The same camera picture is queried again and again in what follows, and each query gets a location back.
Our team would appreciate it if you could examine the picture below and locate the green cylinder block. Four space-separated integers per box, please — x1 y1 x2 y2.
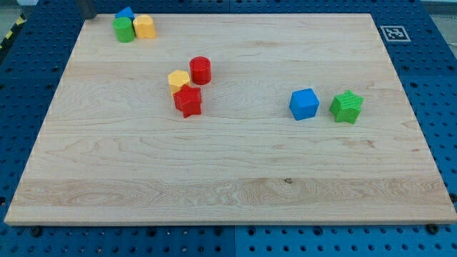
112 17 136 43

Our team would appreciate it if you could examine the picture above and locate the white fiducial marker tag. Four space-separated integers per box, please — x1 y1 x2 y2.
381 25 411 42

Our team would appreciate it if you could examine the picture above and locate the yellow hexagon block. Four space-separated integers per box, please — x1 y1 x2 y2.
168 70 191 96

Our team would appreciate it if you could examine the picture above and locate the blue triangle block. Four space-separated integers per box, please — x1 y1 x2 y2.
115 6 135 21

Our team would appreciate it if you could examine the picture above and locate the blue cube block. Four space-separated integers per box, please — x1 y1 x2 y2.
289 89 320 121

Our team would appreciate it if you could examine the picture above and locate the red cylinder block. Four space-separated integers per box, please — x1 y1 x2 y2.
189 56 211 85

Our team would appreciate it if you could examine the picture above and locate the yellow heart block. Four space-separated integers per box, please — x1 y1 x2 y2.
133 14 156 39

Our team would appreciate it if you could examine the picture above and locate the wooden board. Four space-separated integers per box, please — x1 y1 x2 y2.
5 14 456 226

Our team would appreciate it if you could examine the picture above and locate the black bolt right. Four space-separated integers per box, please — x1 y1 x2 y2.
426 223 440 235

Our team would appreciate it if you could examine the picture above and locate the black bolt left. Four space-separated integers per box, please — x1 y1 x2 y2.
30 226 42 238

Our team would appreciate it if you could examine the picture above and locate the black cylindrical robot tool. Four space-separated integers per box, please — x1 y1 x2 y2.
75 0 97 19

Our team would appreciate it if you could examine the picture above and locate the green star block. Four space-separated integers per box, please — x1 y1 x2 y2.
329 90 364 124

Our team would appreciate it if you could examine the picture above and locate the red star block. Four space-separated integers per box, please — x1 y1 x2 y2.
174 85 202 118

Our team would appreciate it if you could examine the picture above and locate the black bolt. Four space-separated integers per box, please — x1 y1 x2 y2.
426 223 440 235
30 226 42 238

